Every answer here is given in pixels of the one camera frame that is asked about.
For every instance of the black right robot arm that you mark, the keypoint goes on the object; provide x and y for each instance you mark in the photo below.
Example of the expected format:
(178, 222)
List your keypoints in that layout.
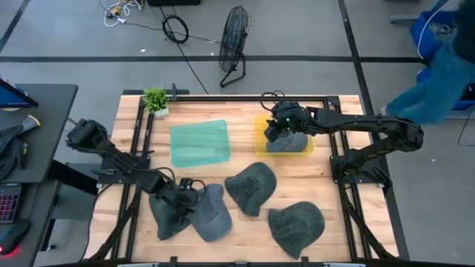
(371, 124)

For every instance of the blue storage bin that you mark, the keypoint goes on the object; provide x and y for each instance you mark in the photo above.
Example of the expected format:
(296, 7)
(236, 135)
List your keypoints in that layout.
(426, 33)

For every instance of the black bag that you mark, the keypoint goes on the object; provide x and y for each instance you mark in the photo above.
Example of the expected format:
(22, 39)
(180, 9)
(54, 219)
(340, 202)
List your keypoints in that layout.
(9, 152)

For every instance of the blue-grey baseball cap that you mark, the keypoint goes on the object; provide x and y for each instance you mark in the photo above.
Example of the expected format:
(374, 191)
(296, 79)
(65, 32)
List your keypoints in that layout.
(213, 215)

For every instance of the dark charcoal baseball cap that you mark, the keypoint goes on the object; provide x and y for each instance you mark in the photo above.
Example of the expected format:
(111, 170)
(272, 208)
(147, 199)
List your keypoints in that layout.
(163, 222)

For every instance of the computer monitor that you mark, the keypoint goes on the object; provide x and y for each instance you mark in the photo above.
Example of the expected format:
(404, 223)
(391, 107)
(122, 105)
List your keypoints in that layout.
(13, 95)

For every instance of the dark green baseball cap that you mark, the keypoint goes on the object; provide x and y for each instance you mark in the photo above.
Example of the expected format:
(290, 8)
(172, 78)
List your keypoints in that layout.
(297, 226)
(252, 185)

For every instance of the small potted green plant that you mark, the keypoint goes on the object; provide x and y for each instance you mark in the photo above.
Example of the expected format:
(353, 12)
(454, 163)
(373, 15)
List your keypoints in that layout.
(156, 100)

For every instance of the black floor fan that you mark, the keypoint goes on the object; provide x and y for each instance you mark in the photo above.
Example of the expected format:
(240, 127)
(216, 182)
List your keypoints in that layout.
(233, 37)

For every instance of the black computer mouse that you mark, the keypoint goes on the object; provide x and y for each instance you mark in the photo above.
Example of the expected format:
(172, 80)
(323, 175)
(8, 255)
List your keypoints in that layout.
(13, 237)

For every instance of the black desk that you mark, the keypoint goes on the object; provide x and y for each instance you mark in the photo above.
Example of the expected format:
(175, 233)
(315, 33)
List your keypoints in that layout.
(48, 122)

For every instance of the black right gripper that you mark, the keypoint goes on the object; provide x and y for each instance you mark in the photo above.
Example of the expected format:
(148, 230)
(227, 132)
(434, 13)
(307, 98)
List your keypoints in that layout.
(291, 120)

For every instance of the grey baseball cap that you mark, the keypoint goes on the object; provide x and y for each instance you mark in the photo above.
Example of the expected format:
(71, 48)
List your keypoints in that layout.
(293, 142)

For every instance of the black aluminium table frame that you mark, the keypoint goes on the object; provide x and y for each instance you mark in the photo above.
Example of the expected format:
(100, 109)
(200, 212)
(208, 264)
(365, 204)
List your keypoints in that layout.
(339, 148)

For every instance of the yellow translucent plastic bin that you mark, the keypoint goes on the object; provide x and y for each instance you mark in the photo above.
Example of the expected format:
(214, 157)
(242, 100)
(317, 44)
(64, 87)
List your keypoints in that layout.
(259, 141)

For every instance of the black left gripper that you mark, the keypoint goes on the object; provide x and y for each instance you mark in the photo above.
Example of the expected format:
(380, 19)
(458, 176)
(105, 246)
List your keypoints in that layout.
(180, 200)

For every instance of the person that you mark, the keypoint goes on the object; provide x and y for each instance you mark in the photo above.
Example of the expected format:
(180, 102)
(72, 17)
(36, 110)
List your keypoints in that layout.
(441, 85)

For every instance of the teal translucent plastic bin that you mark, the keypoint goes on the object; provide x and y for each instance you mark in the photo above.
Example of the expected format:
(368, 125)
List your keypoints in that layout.
(200, 142)

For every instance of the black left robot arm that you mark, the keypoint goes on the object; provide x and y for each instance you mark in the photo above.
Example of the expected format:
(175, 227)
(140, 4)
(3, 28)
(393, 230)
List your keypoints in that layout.
(111, 150)

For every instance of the black backlit keyboard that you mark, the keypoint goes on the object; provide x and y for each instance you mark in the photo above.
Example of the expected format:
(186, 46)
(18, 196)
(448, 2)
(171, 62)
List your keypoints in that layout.
(9, 204)

